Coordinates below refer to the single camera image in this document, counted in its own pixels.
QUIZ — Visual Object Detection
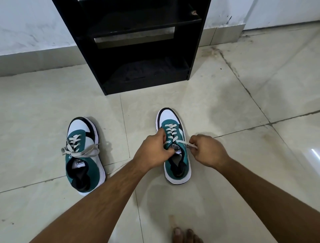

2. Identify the person's left hand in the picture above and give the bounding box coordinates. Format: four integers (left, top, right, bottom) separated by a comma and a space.
132, 128, 176, 173

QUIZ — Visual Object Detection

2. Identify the person's right hand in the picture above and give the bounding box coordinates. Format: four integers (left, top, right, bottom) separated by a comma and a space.
189, 134, 231, 171

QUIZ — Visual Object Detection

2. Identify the person's right forearm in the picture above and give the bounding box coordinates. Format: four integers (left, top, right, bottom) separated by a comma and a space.
216, 156, 320, 243

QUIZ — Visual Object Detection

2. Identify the black wooden shoe rack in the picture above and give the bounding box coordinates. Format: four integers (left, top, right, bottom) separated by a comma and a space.
52, 0, 212, 96

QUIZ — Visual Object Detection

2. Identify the green white black sneaker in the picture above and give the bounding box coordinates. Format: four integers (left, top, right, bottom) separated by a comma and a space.
65, 117, 106, 196
155, 108, 192, 185

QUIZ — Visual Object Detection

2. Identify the white shoelace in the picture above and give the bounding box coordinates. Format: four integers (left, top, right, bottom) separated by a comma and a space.
164, 123, 198, 151
61, 134, 100, 158

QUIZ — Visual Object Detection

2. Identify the person's left forearm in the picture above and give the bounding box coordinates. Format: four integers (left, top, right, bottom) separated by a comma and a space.
29, 158, 148, 243

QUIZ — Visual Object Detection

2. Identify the person's bare foot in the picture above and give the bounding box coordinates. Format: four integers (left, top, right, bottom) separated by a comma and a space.
172, 226, 203, 243

